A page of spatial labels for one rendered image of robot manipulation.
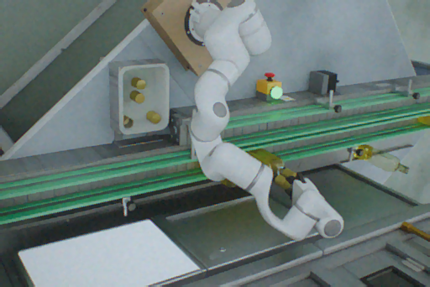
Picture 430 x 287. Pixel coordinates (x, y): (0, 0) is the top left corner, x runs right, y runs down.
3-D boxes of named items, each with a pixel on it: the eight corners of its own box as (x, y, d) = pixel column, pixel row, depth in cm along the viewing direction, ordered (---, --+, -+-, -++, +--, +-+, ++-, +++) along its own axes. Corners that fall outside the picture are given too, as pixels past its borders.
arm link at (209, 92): (198, 80, 150) (169, 116, 143) (212, 59, 137) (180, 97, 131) (236, 111, 150) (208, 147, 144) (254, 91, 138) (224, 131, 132)
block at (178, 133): (168, 140, 182) (178, 146, 177) (169, 114, 179) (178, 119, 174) (177, 138, 184) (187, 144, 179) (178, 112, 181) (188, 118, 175)
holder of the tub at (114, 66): (111, 142, 178) (120, 149, 172) (108, 61, 168) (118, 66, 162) (156, 134, 187) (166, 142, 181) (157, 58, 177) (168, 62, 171)
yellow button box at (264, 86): (254, 96, 206) (266, 101, 200) (255, 77, 203) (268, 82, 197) (269, 95, 209) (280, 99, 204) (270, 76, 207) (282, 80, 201)
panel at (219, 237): (11, 259, 147) (47, 332, 120) (10, 250, 146) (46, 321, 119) (267, 194, 194) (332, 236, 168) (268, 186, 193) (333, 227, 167)
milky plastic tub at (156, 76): (110, 127, 175) (120, 136, 169) (108, 61, 167) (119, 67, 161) (157, 121, 184) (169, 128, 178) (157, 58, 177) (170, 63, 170)
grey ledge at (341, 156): (237, 174, 209) (254, 185, 200) (238, 154, 206) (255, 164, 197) (395, 139, 259) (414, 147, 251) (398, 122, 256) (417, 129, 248)
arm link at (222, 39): (212, 91, 150) (184, 46, 140) (254, 36, 160) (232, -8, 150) (236, 92, 143) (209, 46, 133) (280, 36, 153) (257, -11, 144)
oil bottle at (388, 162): (353, 156, 230) (401, 178, 210) (354, 144, 228) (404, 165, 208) (361, 154, 233) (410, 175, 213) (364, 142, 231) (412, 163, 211)
